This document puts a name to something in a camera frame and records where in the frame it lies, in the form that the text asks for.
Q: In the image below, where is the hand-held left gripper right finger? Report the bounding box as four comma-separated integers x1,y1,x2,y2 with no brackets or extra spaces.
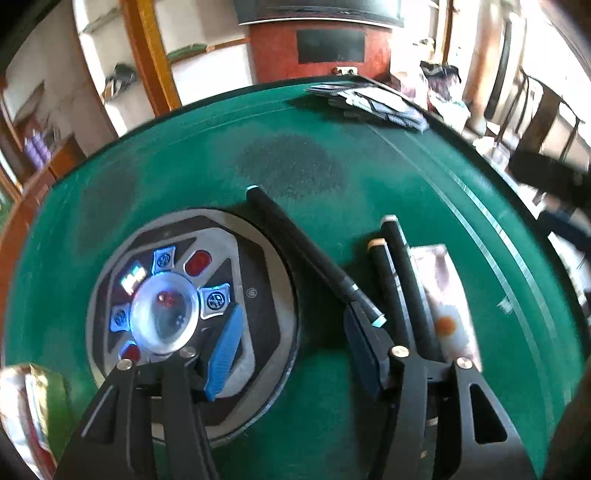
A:
344,302,532,480

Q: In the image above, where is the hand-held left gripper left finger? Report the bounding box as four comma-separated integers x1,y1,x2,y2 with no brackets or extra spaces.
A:
53,305,245,480

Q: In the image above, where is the black pen with cyan ends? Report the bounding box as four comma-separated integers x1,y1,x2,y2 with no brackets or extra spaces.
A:
246,185,387,328

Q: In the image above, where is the black pen with cream cap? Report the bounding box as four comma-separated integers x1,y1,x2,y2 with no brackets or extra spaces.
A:
367,237,416,352
379,215,439,363

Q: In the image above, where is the table centre control panel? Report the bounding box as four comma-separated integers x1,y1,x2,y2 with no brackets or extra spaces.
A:
85,208,301,439

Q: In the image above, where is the clear plastic packet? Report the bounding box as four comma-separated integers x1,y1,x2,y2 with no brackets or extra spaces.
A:
409,244,483,370

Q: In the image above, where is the wooden cabinet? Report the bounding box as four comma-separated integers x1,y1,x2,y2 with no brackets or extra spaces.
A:
0,134,88,259

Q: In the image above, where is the stack of dark cards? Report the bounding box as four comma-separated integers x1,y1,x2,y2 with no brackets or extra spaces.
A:
305,83,428,134

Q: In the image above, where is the dark blurred object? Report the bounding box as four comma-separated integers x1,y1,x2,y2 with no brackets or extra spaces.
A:
508,152,591,241

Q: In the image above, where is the dark bag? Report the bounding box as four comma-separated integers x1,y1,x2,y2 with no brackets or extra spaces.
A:
418,62,462,100

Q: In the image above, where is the dark clutter on shelf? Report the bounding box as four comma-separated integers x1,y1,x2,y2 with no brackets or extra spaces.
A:
104,65,137,100

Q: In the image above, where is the dark metal chair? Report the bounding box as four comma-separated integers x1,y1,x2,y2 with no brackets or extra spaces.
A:
485,65,588,162

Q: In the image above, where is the red pillar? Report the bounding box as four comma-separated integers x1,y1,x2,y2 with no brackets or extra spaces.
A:
249,21,393,86

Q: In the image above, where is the black panel on pillar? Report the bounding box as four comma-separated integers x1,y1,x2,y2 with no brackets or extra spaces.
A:
297,28,365,64

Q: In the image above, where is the dark flat panel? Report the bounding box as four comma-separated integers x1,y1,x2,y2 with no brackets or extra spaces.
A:
238,0,404,26

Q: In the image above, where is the wooden door frame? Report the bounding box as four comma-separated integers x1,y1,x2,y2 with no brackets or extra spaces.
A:
122,0,182,116

